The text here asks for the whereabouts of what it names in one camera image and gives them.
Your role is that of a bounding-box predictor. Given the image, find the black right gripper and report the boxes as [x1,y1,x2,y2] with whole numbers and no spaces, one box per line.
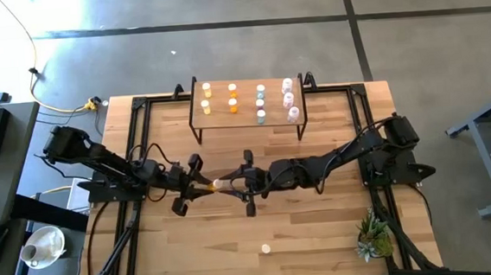
[218,148,275,221]

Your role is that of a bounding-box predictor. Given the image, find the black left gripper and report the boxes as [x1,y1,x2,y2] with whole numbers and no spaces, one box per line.
[158,151,219,220]

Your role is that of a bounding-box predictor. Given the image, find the wooden shelf black metal legs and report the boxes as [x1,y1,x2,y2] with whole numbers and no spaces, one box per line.
[187,68,312,149]

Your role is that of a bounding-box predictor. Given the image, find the white paper sheet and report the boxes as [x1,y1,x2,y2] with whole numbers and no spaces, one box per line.
[64,176,96,214]

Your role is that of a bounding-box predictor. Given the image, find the green succulent plant in pot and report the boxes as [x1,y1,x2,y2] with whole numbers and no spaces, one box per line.
[351,206,396,264]

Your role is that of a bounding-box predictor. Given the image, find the white mug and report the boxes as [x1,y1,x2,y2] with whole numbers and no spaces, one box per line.
[20,242,43,265]

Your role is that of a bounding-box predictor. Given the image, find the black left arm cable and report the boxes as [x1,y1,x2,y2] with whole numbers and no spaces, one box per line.
[126,140,177,205]

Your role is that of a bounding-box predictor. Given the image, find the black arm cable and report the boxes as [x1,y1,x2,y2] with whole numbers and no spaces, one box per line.
[126,140,177,205]
[244,117,389,201]

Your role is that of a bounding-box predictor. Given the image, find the black metal table frame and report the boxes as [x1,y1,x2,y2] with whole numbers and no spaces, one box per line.
[62,62,445,275]

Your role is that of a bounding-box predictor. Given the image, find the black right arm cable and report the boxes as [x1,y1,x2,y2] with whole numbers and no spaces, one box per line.
[244,117,389,201]

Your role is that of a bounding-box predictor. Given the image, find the yellow floor cable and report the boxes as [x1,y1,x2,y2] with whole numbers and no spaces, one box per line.
[0,0,97,118]

